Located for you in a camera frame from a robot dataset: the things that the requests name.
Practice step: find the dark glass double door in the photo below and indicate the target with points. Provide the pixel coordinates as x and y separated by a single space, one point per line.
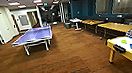
50 15

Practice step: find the small white-top table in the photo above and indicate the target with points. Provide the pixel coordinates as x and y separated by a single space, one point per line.
131 51

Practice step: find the green bowl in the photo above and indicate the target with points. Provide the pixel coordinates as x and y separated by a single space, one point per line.
124 41

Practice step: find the white hallway door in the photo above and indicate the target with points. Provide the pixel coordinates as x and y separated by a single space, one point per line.
2 28

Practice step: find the brown hallway door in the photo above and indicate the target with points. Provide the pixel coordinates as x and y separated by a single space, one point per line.
32 18

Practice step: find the framed glass wall panel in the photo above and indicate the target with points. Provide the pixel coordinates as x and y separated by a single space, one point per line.
23 20

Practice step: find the dark grey bin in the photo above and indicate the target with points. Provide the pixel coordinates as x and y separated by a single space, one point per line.
67 24

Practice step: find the blue ping pong table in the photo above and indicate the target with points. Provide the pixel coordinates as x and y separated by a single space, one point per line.
33 36

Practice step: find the small white table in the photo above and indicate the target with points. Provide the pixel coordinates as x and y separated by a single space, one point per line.
75 20

